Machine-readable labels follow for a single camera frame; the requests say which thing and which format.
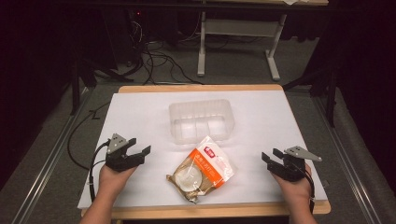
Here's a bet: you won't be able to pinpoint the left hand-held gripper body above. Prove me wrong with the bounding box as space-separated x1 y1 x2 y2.
105 133 146 173

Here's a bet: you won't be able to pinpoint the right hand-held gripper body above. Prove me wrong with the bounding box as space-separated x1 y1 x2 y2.
266 146 323 183

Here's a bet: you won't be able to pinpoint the orange and white snack packet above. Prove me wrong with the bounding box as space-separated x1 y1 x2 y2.
165 134 238 205

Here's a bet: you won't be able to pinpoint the clear plastic container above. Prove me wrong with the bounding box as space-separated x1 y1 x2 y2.
168 98 235 146

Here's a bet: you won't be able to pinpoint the person's right hand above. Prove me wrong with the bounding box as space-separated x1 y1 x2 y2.
271 163 313 203

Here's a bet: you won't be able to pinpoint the person's left hand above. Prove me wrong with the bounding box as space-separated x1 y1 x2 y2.
98 163 138 198

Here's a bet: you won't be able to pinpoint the white table sheet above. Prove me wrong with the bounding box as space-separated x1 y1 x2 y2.
77 90 329 210

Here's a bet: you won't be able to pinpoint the black metal stand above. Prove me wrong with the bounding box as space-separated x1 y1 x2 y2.
68 52 135 117
281 66 340 128

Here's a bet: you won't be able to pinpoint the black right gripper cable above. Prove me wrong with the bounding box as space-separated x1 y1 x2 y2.
303 169 317 215

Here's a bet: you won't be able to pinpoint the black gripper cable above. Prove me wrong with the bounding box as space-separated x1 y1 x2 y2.
303 169 317 215
66 102 111 203

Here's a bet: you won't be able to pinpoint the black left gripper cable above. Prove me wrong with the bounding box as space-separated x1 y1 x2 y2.
66 102 111 203

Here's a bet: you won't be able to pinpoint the metal floor rail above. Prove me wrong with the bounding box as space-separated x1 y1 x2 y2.
312 95 376 224
11 88 92 224

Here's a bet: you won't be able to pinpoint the black floor cables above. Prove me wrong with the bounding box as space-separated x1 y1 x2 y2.
126 18 205 86

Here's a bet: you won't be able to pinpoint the white metal desk frame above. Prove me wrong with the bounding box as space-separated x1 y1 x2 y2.
196 11 288 82

